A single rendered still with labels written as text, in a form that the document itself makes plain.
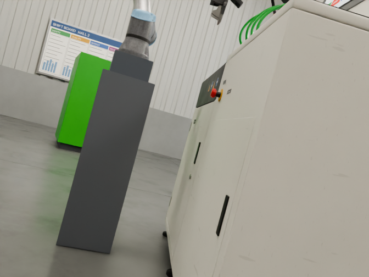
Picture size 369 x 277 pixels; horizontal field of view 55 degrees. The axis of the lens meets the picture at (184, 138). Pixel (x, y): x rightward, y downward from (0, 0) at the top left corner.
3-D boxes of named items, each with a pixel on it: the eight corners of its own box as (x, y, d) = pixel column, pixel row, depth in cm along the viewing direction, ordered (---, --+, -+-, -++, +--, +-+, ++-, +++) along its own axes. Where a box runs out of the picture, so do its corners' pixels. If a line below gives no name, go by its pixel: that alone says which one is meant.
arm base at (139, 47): (118, 50, 158) (123, 29, 158) (116, 55, 173) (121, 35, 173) (150, 61, 162) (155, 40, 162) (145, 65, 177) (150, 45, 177)
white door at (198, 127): (165, 216, 215) (194, 107, 214) (168, 216, 215) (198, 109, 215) (171, 255, 151) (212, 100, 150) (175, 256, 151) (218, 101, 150)
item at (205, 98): (196, 107, 213) (202, 81, 213) (202, 109, 213) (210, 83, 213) (213, 100, 151) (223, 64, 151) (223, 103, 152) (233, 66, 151)
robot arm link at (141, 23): (123, 31, 162) (131, 2, 161) (128, 39, 175) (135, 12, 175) (149, 38, 162) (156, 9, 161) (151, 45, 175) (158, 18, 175)
